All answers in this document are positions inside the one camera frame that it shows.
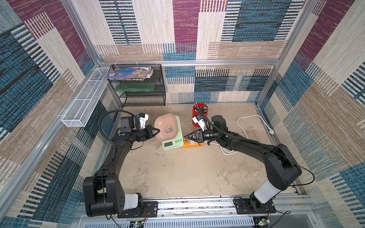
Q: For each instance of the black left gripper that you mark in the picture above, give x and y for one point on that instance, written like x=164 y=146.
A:
x=148 y=129

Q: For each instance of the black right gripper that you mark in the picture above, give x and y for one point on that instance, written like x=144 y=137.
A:
x=199 y=136

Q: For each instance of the orange power strip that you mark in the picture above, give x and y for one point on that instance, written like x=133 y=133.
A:
x=191 y=144

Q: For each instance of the pink panda scale bowl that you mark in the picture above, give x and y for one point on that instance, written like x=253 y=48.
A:
x=161 y=122

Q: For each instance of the green electronic kitchen scale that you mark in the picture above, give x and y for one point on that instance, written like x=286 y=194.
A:
x=176 y=142

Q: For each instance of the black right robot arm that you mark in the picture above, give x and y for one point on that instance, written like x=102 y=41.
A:
x=281 y=167

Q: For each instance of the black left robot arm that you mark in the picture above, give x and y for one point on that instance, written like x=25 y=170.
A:
x=103 y=192

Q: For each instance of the pencils in cup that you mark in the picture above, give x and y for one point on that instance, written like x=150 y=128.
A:
x=203 y=107

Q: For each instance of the red pencil cup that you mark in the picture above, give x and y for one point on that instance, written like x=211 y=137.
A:
x=195 y=113

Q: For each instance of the green folder in shelf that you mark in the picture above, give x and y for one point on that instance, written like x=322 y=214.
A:
x=135 y=87

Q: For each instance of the colourful magazine on shelf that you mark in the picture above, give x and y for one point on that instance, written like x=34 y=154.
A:
x=130 y=73

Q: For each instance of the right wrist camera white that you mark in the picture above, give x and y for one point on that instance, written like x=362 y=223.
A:
x=199 y=120

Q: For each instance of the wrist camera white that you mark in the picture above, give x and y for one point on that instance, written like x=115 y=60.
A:
x=199 y=120
x=142 y=120

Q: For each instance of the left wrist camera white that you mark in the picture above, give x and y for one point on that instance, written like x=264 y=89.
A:
x=142 y=120

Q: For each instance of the black wire mesh shelf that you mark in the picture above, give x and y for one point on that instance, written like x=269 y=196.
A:
x=155 y=98

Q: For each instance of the white wire mesh basket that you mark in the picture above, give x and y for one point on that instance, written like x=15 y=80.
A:
x=85 y=103

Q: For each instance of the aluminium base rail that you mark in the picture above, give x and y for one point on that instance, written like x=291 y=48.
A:
x=288 y=210

